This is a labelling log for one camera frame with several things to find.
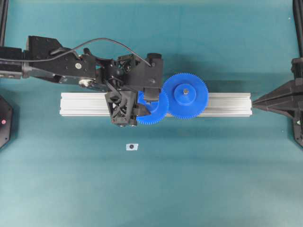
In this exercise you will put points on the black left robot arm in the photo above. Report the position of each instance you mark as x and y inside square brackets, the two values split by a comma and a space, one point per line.
[45, 58]

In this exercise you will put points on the black frame post left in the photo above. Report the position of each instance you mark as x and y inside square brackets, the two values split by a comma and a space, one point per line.
[4, 5]

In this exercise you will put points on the black frame post right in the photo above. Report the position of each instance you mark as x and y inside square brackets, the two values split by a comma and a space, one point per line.
[298, 20]

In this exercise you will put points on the silver aluminium extrusion rail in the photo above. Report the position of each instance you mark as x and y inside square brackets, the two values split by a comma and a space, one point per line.
[94, 104]

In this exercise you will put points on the black frame post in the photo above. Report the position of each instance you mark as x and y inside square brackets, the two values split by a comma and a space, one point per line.
[298, 20]
[4, 5]

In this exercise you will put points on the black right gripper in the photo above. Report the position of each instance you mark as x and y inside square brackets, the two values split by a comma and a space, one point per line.
[295, 89]

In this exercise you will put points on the green table mat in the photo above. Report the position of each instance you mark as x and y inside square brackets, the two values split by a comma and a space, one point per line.
[205, 172]

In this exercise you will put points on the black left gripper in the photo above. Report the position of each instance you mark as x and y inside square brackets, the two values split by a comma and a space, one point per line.
[128, 71]

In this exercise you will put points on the small blue gear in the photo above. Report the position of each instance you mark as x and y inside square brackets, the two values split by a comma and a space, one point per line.
[157, 109]

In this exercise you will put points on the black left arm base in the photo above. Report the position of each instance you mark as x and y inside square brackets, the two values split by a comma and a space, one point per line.
[6, 114]

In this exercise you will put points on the large blue gear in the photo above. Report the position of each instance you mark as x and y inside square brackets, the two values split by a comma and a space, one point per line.
[190, 105]

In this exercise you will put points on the white sticker with black dot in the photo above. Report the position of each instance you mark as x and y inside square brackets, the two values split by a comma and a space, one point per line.
[132, 147]

